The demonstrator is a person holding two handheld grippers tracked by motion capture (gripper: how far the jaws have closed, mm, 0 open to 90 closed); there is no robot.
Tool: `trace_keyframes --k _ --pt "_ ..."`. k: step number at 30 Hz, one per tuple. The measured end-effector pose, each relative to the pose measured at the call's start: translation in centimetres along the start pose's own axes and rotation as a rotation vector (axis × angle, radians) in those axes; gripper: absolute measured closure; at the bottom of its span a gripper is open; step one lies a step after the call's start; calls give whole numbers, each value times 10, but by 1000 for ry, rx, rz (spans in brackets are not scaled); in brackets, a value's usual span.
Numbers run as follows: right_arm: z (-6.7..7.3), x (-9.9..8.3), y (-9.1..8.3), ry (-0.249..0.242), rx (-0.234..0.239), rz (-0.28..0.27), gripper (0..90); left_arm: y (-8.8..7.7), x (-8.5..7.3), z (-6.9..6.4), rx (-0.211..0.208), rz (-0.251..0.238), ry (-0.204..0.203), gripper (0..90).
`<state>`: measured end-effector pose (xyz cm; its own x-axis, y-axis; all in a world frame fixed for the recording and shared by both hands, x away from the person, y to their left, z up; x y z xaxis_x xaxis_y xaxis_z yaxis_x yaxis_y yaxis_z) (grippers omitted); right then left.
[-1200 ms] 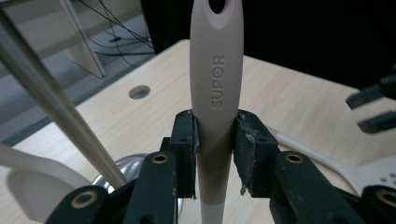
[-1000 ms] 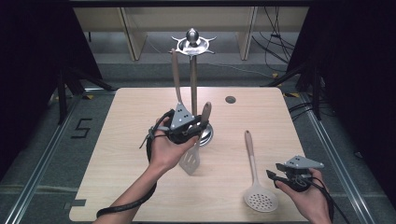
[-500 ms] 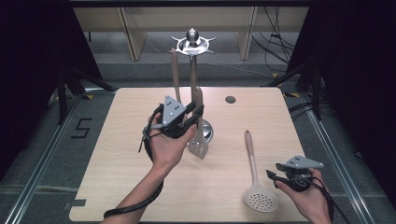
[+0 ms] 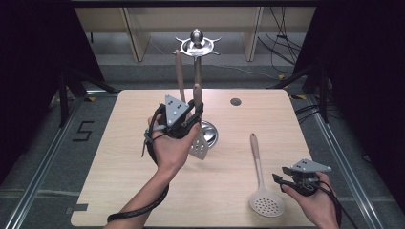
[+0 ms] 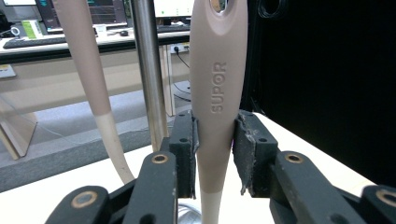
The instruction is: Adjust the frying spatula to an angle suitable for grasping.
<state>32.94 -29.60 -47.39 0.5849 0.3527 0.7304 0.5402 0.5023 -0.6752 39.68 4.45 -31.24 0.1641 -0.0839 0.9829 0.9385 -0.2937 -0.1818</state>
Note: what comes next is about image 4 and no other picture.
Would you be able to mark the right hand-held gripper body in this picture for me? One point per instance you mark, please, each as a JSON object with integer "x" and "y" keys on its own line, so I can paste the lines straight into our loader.
{"x": 307, "y": 167}

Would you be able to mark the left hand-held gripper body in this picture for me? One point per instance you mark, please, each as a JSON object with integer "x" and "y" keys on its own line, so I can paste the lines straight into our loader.
{"x": 175, "y": 109}

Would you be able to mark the beige perforated skimmer spoon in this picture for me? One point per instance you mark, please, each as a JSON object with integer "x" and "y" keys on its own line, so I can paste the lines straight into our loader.
{"x": 266, "y": 205}

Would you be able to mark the beige slotted spatula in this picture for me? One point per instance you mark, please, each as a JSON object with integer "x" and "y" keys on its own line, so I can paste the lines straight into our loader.
{"x": 199, "y": 149}

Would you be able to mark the beige solid spatula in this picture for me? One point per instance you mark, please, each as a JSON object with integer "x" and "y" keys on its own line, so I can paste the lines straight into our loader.
{"x": 179, "y": 73}

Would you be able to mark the steel utensil rack stand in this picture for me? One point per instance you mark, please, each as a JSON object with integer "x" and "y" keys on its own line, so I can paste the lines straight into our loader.
{"x": 196, "y": 38}

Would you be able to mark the person's left hand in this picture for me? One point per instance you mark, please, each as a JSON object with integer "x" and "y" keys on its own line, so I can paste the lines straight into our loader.
{"x": 170, "y": 152}

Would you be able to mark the person's right hand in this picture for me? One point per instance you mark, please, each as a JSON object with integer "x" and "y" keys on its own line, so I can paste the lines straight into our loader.
{"x": 318, "y": 210}

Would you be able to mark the round grey table grommet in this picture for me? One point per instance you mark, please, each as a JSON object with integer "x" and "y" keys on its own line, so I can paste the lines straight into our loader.
{"x": 235, "y": 101}

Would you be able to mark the black metal stand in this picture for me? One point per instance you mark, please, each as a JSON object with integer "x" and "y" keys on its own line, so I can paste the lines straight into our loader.
{"x": 63, "y": 95}
{"x": 323, "y": 95}

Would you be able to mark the dark curtain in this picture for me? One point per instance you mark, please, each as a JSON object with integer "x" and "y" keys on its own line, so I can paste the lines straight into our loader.
{"x": 369, "y": 79}
{"x": 28, "y": 79}

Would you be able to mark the aluminium floor rail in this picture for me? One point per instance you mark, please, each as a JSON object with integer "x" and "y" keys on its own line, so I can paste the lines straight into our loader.
{"x": 344, "y": 165}
{"x": 47, "y": 159}

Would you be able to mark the light wooden furniture frame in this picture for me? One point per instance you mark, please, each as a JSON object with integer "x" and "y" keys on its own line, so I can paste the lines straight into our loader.
{"x": 137, "y": 35}

